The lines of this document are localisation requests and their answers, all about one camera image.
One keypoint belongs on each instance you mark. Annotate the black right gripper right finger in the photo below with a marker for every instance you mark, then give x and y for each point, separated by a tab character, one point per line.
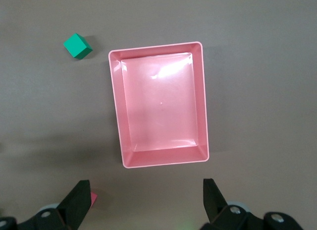
211	197

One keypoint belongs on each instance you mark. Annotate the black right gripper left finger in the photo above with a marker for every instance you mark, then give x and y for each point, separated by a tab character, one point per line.
76	202

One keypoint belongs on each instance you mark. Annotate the pink foam cube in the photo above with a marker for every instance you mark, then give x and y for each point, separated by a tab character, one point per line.
93	199

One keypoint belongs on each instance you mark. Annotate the brown table cover sheet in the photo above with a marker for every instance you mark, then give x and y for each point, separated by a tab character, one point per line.
37	103

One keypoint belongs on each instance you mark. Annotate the pink plastic bin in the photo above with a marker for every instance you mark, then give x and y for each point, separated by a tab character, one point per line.
161	103

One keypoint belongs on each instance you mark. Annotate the green foam cube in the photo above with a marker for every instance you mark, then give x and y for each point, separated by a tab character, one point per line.
76	45

